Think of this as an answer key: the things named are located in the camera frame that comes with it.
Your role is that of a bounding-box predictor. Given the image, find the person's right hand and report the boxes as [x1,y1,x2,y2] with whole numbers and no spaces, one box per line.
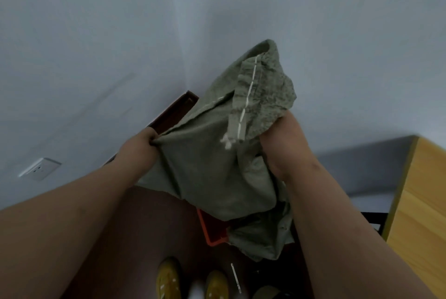
[259,110,320,182]

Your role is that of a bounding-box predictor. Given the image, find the person's left hand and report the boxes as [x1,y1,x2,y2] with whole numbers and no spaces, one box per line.
[119,127,161,182]

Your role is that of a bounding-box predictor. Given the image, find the green drawstring shorts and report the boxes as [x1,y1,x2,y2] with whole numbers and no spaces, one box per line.
[137,39,297,262]

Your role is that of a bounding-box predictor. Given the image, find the person's right forearm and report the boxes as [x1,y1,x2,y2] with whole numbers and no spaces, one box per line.
[284,158,440,299]

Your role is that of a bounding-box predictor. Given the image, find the person's left forearm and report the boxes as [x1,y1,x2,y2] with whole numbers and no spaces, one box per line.
[0,157,148,299]

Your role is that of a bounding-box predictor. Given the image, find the dark brown wooden table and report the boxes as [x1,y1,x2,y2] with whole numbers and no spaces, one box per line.
[62,91,312,299]

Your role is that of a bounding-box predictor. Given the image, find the orange plastic basket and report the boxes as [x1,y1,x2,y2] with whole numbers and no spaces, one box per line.
[196,208,231,247]

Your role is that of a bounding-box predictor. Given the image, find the yellow shoe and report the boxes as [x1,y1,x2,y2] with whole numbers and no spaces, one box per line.
[204,270,230,299]
[155,257,182,299]

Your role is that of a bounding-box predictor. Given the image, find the olive green cloth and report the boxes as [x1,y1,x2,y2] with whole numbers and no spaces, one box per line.
[252,286,283,299]

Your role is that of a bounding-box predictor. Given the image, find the light wooden cabinet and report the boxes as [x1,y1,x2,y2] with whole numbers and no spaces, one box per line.
[382,136,446,299]

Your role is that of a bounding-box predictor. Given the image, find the white wall socket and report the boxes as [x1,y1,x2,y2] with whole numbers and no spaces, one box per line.
[18,158,62,182]

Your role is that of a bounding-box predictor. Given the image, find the white strap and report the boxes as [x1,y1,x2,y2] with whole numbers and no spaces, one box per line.
[230,263,242,294]

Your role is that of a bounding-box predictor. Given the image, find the black metal frame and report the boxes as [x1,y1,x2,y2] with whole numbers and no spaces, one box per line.
[361,212,388,235]

